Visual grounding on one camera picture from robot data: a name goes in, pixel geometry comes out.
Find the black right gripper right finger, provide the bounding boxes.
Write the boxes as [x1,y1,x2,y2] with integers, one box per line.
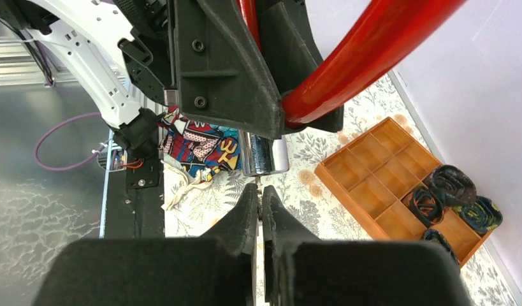
[262,186,472,305]

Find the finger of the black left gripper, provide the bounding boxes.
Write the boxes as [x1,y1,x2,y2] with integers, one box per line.
[173,1,284,140]
[256,0,345,134]

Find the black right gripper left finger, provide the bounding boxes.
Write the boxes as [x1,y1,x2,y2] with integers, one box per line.
[34,183,258,305]

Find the red cable lock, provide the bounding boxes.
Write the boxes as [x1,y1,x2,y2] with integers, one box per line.
[236,0,467,177]

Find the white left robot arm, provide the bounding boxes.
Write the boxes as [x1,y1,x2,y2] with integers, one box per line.
[0,1,322,157]

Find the colourful comic print cloth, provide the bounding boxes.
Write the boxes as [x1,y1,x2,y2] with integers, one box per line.
[157,106,242,182]

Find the orange compartment tray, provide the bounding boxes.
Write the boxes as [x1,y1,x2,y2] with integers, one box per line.
[314,117,494,268]

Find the dark rolled sock right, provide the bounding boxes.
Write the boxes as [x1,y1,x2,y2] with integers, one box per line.
[421,228,460,266]

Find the dark rolled sock middle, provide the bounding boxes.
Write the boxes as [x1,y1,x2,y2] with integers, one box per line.
[402,185,445,228]

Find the dark rolled sock back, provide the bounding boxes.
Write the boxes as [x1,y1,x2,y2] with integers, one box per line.
[423,164,477,207]

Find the dark green rolled sock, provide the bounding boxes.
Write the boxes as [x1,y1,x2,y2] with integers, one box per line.
[452,196,504,235]

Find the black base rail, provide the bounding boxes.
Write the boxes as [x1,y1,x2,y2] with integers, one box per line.
[99,155,164,238]

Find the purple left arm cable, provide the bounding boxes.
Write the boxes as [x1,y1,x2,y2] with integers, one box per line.
[34,112,113,172]

